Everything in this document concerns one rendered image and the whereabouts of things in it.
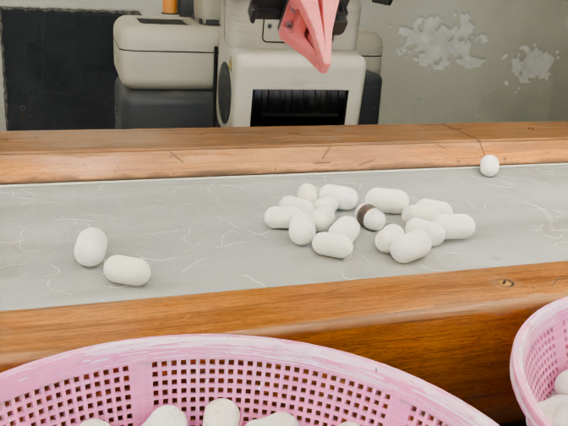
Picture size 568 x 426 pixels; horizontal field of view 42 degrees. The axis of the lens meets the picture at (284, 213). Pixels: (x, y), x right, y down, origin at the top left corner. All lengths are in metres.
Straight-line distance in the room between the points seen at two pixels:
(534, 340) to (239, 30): 0.89
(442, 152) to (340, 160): 0.12
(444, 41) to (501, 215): 2.27
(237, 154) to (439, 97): 2.26
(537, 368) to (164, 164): 0.43
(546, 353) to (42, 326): 0.27
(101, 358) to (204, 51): 1.15
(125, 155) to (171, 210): 0.11
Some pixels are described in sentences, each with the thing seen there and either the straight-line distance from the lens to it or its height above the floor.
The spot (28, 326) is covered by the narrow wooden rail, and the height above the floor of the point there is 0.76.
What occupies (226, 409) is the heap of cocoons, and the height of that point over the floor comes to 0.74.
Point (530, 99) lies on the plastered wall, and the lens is 3.19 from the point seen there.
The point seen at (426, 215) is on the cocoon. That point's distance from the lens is 0.63.
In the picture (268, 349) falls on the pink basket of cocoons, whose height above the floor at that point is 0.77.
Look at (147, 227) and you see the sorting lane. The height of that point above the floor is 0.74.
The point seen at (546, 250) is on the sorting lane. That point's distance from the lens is 0.63.
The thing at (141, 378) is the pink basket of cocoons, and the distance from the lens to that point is 0.37.
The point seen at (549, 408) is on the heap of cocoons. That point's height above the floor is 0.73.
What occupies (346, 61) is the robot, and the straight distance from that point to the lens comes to 1.24.
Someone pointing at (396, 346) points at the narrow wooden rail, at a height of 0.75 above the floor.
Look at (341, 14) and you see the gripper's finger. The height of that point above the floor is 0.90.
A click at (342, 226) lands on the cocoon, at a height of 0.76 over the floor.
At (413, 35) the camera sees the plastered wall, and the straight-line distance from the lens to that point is 2.89.
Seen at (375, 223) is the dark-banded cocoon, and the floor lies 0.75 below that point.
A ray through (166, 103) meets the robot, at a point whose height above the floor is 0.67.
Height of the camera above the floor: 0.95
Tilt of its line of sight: 19 degrees down
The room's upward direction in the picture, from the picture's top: 3 degrees clockwise
